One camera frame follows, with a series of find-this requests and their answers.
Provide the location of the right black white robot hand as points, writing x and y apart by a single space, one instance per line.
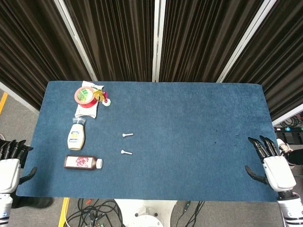
278 170

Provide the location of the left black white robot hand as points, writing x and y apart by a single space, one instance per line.
9 170

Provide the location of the silver metal bolt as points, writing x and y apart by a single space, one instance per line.
126 152
127 135

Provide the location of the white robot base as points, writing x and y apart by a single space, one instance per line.
146 212

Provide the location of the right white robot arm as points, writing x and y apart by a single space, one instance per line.
291 208

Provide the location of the white sneaker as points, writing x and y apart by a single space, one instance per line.
285 146

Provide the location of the dark brown bottle white cap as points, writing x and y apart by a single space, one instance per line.
81 162

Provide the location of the cream mayonnaise squeeze bottle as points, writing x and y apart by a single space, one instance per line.
76 137

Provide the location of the white snack bag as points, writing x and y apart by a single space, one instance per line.
86 111

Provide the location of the blue table cloth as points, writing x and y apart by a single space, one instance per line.
177 142

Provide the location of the red tape roll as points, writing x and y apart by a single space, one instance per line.
84 95

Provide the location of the dark brown pleated curtain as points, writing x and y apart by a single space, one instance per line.
201 35
279 59
23 47
113 35

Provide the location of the white metal frame rail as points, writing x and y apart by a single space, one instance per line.
19 98
287 118

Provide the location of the white metal frame post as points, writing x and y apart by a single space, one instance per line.
248 35
73 30
158 35

